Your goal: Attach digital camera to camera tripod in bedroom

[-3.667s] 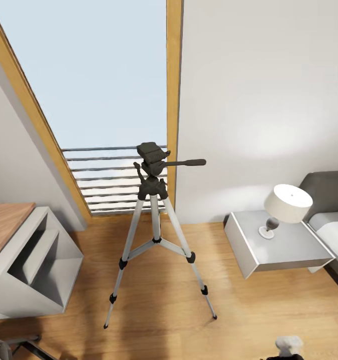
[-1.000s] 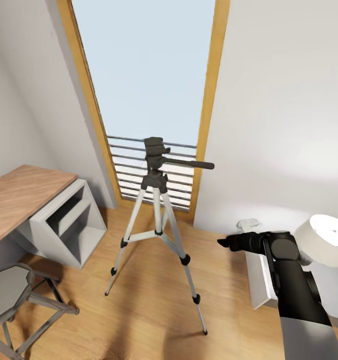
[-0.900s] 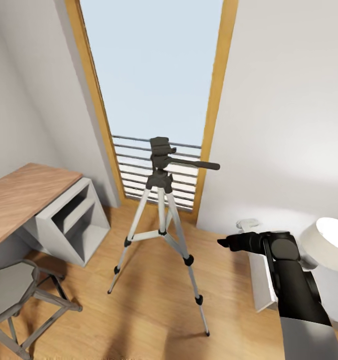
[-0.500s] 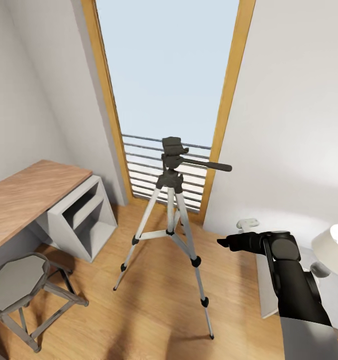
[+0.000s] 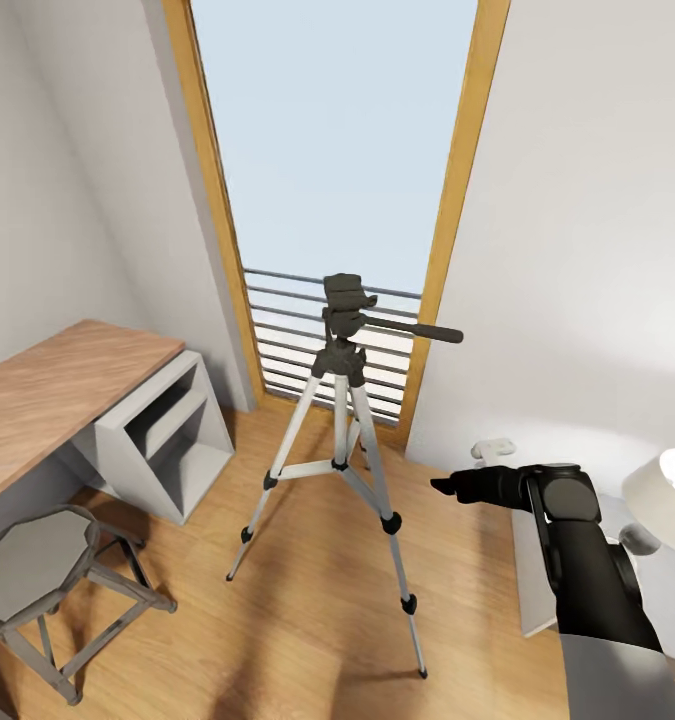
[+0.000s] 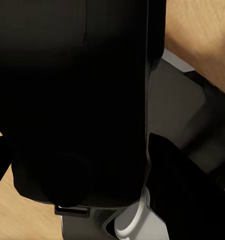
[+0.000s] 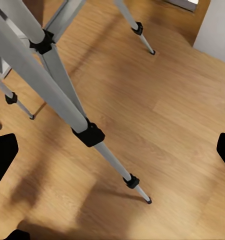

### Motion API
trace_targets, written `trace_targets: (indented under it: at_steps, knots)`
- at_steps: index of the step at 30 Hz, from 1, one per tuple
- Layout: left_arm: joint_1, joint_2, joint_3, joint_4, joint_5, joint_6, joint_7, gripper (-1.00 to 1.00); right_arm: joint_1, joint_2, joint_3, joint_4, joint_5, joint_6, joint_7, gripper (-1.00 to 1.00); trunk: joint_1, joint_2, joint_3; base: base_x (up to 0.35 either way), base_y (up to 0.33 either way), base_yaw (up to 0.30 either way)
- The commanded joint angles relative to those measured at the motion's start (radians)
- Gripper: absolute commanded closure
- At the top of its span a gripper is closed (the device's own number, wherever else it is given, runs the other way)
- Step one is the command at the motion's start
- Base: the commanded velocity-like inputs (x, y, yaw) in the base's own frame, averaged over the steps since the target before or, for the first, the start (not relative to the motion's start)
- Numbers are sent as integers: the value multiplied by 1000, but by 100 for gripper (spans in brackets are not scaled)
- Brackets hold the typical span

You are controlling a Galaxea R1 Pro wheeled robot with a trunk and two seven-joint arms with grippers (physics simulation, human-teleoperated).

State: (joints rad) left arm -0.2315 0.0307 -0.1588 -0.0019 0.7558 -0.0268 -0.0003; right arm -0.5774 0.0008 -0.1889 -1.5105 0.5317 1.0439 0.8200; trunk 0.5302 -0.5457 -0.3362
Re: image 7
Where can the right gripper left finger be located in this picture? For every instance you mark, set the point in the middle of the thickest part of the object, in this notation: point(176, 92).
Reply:
point(8, 151)

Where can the fixed window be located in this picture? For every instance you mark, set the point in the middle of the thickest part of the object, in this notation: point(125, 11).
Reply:
point(186, 14)

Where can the camera tripod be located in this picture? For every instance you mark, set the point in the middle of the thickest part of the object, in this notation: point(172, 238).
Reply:
point(49, 79)

